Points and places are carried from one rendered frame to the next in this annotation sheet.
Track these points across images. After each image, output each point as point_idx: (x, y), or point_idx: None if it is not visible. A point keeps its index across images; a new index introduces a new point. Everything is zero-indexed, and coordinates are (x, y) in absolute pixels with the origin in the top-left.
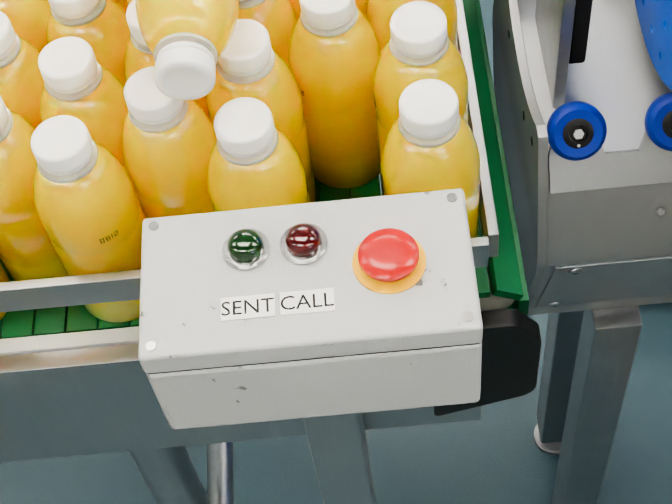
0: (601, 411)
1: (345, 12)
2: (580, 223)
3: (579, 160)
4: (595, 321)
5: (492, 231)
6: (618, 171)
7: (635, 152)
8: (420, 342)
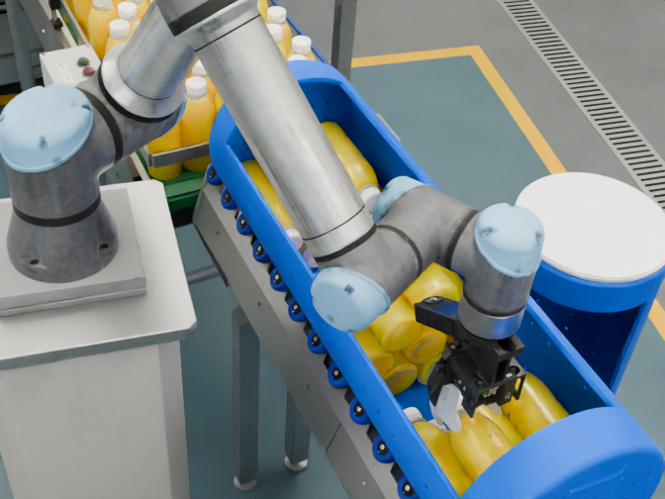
0: (236, 376)
1: (196, 68)
2: (205, 214)
3: (214, 187)
4: (235, 309)
5: (153, 154)
6: (216, 202)
7: None
8: None
